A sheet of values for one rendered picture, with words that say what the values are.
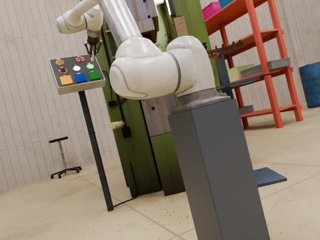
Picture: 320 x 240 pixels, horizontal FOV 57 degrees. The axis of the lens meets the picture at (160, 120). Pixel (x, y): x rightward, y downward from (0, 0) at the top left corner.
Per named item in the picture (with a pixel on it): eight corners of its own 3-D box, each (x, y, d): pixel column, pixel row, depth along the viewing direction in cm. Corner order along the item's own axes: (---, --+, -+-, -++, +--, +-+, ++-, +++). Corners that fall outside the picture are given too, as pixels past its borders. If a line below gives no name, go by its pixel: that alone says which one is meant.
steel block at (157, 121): (198, 125, 225) (184, 67, 225) (149, 136, 226) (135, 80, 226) (192, 123, 281) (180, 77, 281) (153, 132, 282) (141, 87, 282)
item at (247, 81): (260, 78, 197) (259, 75, 197) (201, 93, 198) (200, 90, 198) (248, 83, 227) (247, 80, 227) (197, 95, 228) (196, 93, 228)
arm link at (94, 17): (97, 19, 192) (78, 24, 186) (98, -2, 180) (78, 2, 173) (105, 30, 188) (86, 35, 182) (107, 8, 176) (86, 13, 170)
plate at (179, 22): (188, 35, 242) (184, 15, 242) (178, 38, 242) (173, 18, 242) (188, 36, 244) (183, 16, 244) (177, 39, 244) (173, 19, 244)
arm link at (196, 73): (225, 85, 112) (211, 28, 112) (186, 94, 104) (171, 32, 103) (200, 93, 127) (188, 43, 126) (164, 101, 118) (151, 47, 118)
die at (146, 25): (155, 29, 231) (152, 17, 231) (129, 35, 231) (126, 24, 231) (156, 42, 273) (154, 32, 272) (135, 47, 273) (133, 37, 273)
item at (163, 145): (213, 185, 226) (198, 125, 225) (164, 196, 227) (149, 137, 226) (203, 171, 282) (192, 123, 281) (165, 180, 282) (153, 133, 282)
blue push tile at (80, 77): (86, 80, 212) (84, 72, 215) (76, 82, 209) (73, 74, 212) (86, 82, 213) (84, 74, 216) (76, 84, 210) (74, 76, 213)
